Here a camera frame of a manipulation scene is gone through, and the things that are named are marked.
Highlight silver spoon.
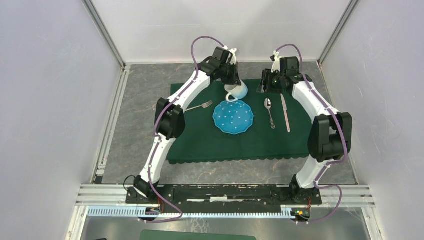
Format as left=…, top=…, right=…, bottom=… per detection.
left=264, top=98, right=276, bottom=129

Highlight white blue mug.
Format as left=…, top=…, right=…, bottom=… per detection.
left=224, top=80, right=248, bottom=103

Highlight black handled knife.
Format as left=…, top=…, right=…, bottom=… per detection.
left=280, top=94, right=291, bottom=133

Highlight silver fork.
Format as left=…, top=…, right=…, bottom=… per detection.
left=185, top=100, right=213, bottom=112

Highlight blue polka dot plate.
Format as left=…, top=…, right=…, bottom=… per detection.
left=212, top=100, right=254, bottom=135

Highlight dark green cloth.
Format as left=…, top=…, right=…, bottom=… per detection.
left=167, top=79, right=312, bottom=164

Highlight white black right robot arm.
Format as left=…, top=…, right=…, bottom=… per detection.
left=257, top=52, right=353, bottom=204

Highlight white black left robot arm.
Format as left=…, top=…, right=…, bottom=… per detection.
left=133, top=46, right=242, bottom=204

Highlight green mat at bottom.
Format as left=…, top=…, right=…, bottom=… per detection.
left=139, top=229, right=256, bottom=240

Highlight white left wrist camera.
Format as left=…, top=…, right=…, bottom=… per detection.
left=224, top=46, right=238, bottom=65

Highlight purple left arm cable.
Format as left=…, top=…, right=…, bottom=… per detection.
left=147, top=35, right=229, bottom=224

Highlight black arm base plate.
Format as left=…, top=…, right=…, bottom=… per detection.
left=125, top=183, right=323, bottom=215

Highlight aluminium frame rails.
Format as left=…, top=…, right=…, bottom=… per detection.
left=64, top=0, right=387, bottom=240

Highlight blue slotted cable duct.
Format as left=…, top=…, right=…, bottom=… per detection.
left=87, top=206, right=295, bottom=220

